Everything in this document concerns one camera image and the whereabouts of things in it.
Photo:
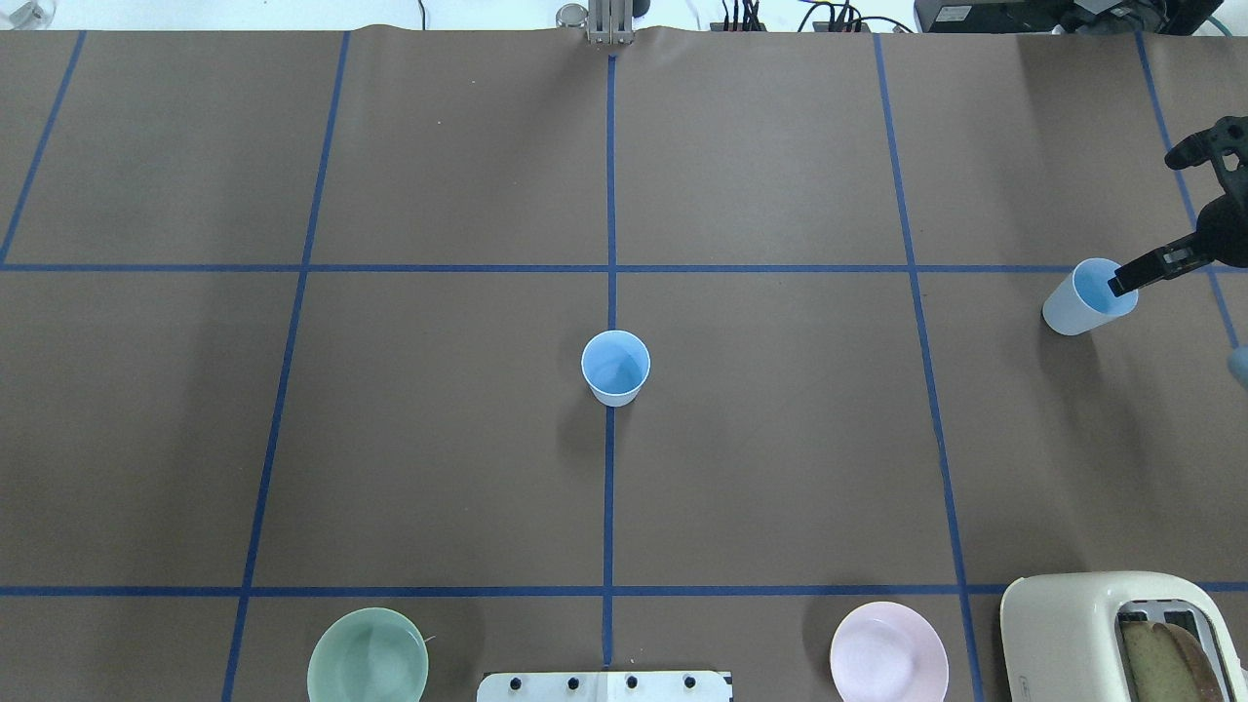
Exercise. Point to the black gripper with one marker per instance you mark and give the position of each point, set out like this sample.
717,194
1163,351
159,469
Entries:
1226,230

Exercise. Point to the blue cup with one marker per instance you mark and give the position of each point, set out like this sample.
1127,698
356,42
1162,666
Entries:
615,364
1085,299

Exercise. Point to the cream toaster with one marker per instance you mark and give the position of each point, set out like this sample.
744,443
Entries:
1060,633

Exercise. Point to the toast slice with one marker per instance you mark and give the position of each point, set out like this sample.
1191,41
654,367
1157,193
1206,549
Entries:
1167,663

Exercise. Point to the pink bowl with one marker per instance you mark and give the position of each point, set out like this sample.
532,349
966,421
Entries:
888,652

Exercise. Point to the metal clamp on table edge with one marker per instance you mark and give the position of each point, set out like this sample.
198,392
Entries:
604,22

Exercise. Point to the green bowl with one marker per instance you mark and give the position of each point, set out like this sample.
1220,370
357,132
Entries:
369,654

